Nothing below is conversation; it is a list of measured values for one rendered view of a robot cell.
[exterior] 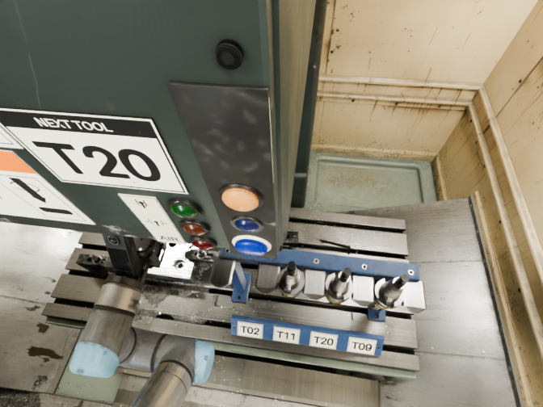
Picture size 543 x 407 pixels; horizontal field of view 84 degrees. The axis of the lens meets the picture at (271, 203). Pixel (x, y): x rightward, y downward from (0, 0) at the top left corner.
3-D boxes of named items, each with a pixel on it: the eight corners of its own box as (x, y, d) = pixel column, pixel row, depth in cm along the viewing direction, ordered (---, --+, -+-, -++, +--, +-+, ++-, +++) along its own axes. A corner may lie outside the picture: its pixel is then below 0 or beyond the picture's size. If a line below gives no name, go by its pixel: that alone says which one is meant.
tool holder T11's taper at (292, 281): (302, 274, 70) (304, 263, 64) (297, 291, 68) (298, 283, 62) (284, 268, 71) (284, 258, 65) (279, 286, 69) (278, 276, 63)
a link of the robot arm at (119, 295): (86, 302, 55) (128, 308, 54) (96, 278, 57) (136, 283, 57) (106, 311, 62) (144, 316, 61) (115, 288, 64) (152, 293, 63)
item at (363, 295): (375, 308, 67) (376, 307, 67) (351, 304, 68) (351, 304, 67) (373, 277, 71) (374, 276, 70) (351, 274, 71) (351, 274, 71)
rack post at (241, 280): (246, 303, 99) (234, 274, 74) (230, 301, 99) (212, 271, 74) (252, 274, 104) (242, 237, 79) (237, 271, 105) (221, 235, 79)
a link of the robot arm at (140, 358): (162, 375, 66) (142, 373, 56) (115, 364, 67) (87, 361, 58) (174, 336, 70) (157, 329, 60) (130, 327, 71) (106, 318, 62)
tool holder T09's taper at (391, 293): (398, 283, 68) (409, 274, 62) (400, 304, 66) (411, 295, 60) (378, 281, 69) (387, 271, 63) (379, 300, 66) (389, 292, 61)
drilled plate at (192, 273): (193, 283, 99) (189, 279, 95) (111, 272, 102) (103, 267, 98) (210, 221, 111) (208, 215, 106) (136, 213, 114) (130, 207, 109)
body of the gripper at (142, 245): (137, 240, 71) (117, 291, 65) (121, 223, 64) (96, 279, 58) (169, 244, 70) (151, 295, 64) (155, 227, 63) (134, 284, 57)
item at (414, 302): (426, 315, 66) (427, 314, 65) (401, 312, 67) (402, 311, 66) (423, 283, 70) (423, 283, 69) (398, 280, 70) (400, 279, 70)
